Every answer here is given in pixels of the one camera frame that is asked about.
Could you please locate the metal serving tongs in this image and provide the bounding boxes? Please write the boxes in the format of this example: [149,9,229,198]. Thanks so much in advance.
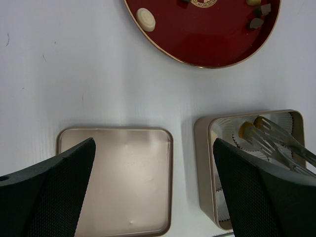
[245,116,316,177]

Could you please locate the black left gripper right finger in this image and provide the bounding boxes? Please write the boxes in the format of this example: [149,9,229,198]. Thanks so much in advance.
[213,138,316,237]

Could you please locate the gold tin lid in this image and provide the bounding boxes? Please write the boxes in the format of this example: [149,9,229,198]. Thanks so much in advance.
[56,127,173,237]

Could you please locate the caramel swirl chocolate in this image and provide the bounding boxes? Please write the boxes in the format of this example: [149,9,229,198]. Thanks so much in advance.
[238,116,265,140]

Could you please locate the dark hexagon chocolate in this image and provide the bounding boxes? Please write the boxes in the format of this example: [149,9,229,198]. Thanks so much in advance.
[253,3,271,18]

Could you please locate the dark chocolate piece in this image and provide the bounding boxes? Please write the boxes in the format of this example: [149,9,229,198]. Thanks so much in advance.
[247,18,264,30]

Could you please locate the round red lacquer tray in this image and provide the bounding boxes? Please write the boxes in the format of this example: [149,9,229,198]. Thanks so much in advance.
[124,0,281,68]

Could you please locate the gold tin box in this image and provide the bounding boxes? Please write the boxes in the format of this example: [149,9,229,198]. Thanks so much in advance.
[194,110,305,234]

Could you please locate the white oval chocolate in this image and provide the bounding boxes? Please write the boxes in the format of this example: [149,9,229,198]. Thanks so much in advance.
[136,8,156,32]

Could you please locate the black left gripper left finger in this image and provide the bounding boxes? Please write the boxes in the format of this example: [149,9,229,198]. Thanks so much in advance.
[0,138,96,237]

